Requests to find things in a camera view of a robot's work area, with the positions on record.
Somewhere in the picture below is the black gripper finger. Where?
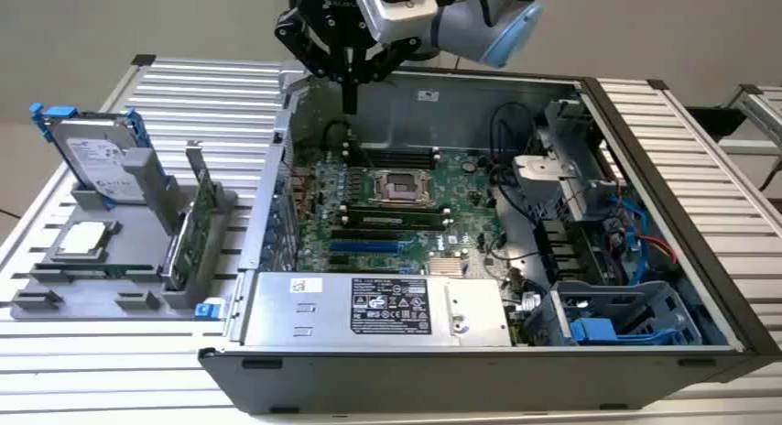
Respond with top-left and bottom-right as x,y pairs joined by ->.
350,35 -> 425,114
273,10 -> 353,114

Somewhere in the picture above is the Nvidia Quadro graphics card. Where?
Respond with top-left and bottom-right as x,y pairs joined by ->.
159,139 -> 233,292

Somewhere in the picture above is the CPU socket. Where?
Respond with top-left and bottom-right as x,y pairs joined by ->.
365,168 -> 434,205

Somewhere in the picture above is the green motherboard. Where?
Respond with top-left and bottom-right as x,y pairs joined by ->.
286,145 -> 510,276

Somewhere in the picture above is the metal drive cage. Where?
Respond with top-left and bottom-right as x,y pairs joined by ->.
512,98 -> 620,221

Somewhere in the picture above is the black expansion slot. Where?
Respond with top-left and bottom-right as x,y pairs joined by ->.
332,228 -> 406,244

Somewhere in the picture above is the blue expansion slot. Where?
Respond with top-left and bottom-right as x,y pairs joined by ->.
330,241 -> 404,257

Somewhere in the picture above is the hard disk in blue carrier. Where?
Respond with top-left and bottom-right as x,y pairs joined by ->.
29,103 -> 170,212

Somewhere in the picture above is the silver chipset heatsink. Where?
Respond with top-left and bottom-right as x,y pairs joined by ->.
428,257 -> 469,278

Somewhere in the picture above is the grey plastic parts rack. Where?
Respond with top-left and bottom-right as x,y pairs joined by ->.
9,149 -> 258,324

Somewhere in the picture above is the silver CPU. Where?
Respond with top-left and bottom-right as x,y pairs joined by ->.
58,222 -> 123,257

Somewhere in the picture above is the silver power supply unit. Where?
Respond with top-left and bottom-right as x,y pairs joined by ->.
239,272 -> 514,348

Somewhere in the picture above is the blue plastic case latch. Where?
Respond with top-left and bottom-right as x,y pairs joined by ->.
194,297 -> 225,321

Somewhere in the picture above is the grey-blue plastic disk bay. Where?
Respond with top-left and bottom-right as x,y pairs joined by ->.
525,278 -> 704,348

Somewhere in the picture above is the aluminium side table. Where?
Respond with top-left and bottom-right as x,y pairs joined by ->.
717,83 -> 782,152

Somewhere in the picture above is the black open PC case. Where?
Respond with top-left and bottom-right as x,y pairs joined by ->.
198,60 -> 782,416

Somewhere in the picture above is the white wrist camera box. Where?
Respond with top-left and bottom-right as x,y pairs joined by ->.
356,0 -> 442,45

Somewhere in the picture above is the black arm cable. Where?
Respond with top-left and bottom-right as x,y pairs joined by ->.
440,0 -> 540,28

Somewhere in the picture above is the black metal bracket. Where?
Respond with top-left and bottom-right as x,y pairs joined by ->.
684,104 -> 748,140

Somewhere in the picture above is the red wire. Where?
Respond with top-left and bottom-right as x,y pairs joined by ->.
634,234 -> 680,265

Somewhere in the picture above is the blue disk carrier bracket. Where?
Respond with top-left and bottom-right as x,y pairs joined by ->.
570,317 -> 696,347

